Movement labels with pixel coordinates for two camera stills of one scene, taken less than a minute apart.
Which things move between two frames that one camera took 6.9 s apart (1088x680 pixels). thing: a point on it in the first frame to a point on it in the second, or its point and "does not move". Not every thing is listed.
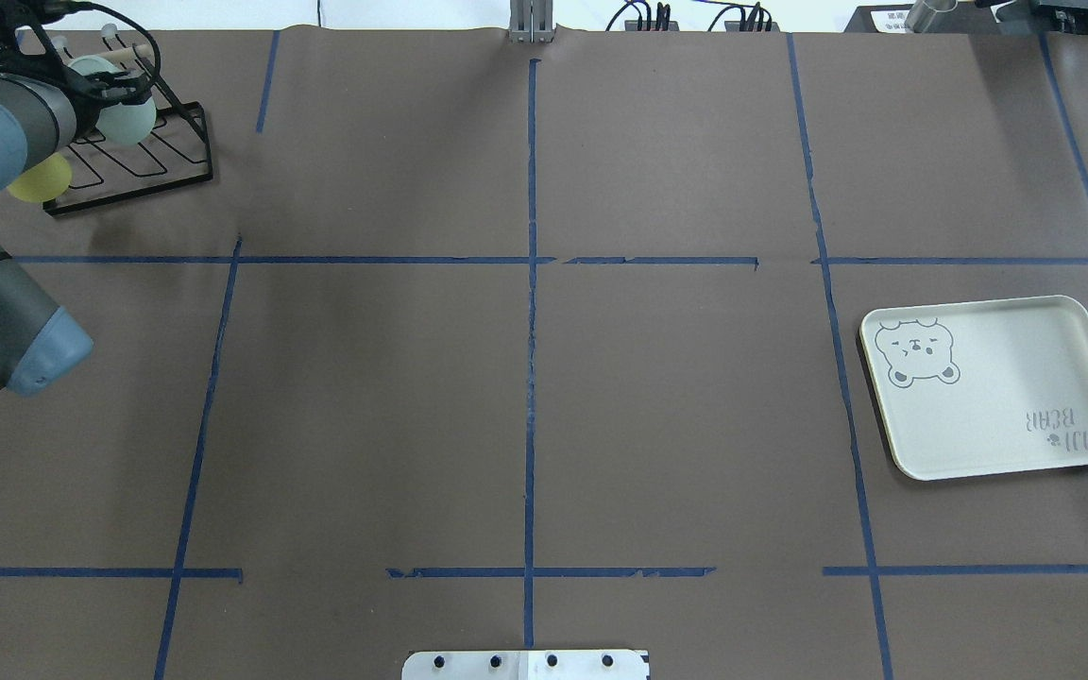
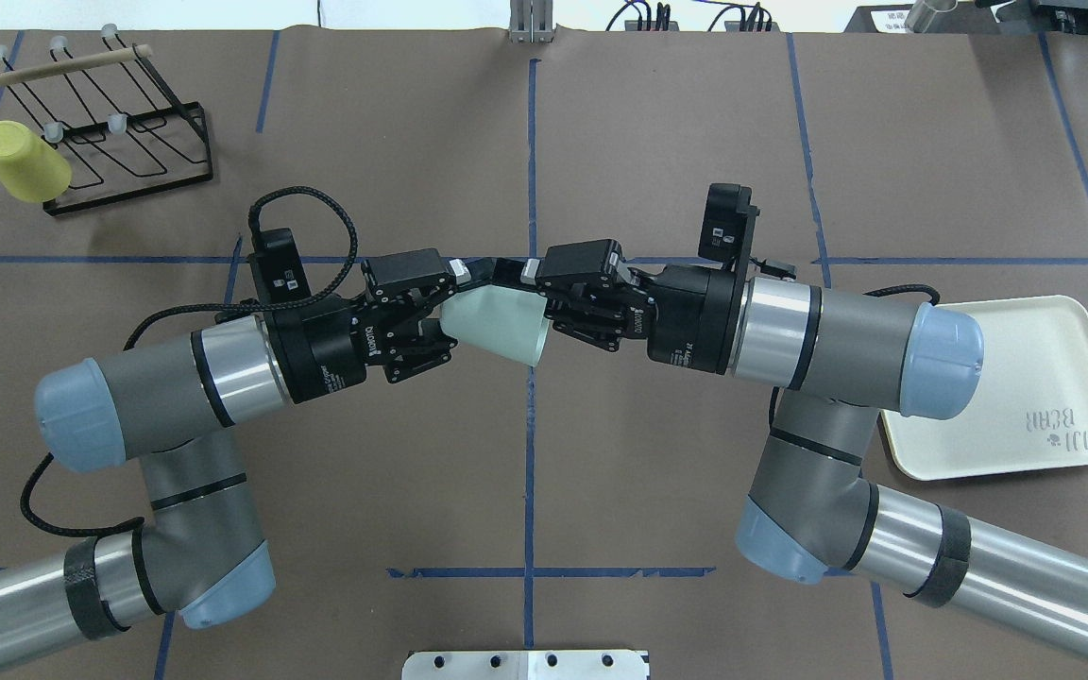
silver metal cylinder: [923, 11] does not move
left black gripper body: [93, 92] to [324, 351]
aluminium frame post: [532, 22] does not move
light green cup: [122, 124] to [508, 321]
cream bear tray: [977, 386] does not move
